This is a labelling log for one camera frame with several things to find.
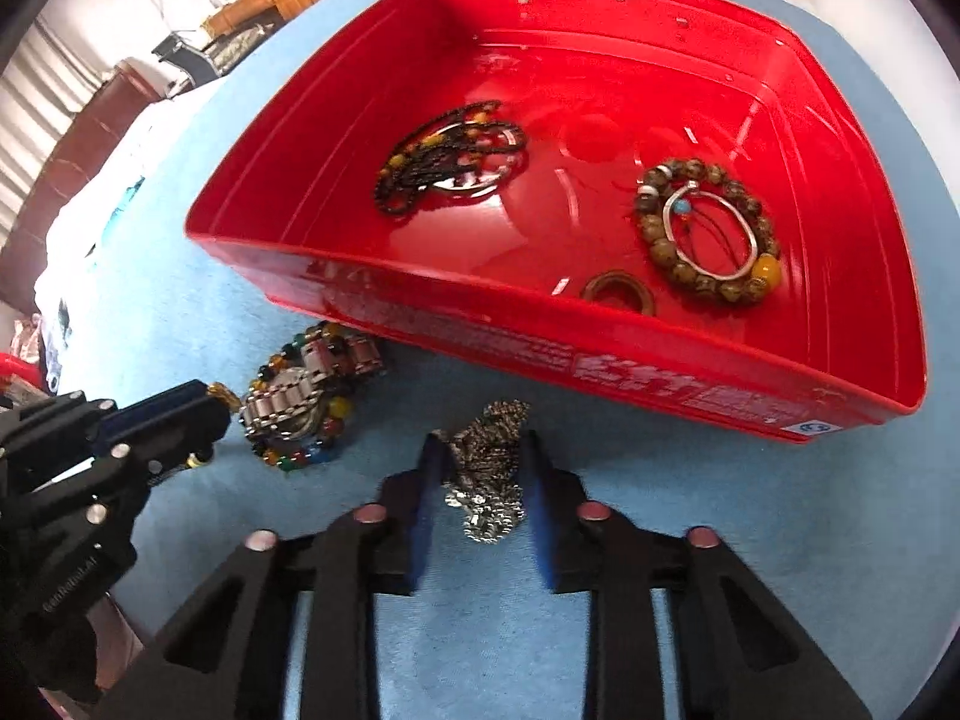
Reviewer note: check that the dark wooden headboard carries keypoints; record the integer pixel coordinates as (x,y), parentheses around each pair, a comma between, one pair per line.
(67,180)

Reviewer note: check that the wooden desk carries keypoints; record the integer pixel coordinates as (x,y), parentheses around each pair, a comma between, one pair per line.
(247,4)

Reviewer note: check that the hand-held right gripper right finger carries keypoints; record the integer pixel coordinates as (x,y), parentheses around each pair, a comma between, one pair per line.
(541,517)

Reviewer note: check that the silver round bangle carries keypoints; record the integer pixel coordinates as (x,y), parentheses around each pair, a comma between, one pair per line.
(469,191)

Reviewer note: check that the red tin box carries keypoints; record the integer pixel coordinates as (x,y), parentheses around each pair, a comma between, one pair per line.
(585,90)

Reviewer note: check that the white quilt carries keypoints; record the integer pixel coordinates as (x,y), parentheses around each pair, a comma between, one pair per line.
(127,165)

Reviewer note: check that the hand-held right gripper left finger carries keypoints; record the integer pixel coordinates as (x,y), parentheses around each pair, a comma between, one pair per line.
(424,514)

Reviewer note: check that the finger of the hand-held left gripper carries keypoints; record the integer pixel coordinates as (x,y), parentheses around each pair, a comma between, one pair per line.
(161,409)
(112,476)

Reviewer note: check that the red item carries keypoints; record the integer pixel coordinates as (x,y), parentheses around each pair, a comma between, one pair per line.
(19,371)

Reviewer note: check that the gold pendant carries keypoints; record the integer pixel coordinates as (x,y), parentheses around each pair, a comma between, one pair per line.
(223,394)

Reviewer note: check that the black office chair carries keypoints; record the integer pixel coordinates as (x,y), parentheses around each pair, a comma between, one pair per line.
(187,52)

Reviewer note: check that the striped curtain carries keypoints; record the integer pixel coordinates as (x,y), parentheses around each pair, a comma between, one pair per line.
(41,105)

